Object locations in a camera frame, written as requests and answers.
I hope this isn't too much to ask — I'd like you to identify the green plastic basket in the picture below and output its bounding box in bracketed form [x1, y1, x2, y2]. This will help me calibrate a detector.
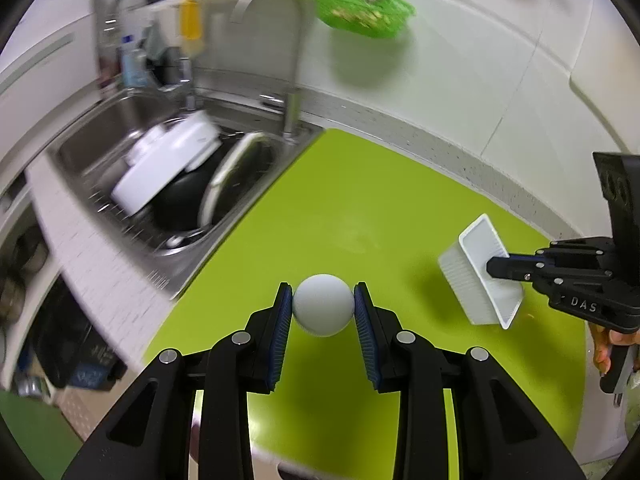
[314, 0, 417, 41]

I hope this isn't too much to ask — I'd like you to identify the black bag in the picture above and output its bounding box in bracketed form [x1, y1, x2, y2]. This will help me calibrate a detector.
[30, 280, 127, 392]

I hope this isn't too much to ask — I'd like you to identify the tall steel faucet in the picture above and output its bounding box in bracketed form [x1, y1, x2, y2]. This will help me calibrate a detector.
[230, 0, 306, 142]

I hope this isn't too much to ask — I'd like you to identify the steel kitchen sink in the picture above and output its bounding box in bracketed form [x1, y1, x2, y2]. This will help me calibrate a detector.
[47, 87, 326, 301]

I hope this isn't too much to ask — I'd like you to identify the white plastic tray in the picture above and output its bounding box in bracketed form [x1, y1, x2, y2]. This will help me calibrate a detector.
[438, 214, 525, 330]

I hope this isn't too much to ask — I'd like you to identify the chrome tap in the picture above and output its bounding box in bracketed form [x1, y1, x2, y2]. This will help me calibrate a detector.
[100, 0, 197, 111]

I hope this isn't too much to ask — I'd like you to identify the white ball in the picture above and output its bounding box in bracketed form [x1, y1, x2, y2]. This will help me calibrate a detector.
[292, 274, 355, 337]

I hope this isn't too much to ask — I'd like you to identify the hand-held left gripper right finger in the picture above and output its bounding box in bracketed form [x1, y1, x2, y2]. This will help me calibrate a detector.
[354, 282, 586, 480]

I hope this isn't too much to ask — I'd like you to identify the blue bottle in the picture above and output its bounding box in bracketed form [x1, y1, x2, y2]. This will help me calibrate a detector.
[120, 34, 148, 88]

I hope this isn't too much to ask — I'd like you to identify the round cooker lid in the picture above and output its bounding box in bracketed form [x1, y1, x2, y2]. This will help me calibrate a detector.
[197, 131, 273, 231]

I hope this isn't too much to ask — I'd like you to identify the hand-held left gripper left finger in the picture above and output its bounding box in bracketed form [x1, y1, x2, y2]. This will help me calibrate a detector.
[62, 282, 294, 480]

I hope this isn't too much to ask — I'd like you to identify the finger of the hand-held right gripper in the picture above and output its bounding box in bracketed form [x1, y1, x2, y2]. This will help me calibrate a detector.
[535, 237, 617, 266]
[487, 256, 552, 285]

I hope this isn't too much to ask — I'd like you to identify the green counter mat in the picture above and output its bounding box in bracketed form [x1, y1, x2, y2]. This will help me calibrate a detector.
[142, 127, 589, 480]

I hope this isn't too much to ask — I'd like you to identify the yellow plastic item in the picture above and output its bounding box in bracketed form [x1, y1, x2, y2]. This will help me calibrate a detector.
[180, 0, 266, 56]

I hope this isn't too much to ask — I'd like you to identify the person's right hand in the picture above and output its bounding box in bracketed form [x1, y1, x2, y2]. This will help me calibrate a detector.
[589, 322, 640, 376]

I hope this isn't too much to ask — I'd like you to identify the white wall appliance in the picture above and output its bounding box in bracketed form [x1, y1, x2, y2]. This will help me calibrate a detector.
[0, 7, 108, 111]

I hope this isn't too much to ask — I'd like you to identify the black pan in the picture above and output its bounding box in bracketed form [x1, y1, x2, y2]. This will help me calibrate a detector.
[147, 147, 226, 233]

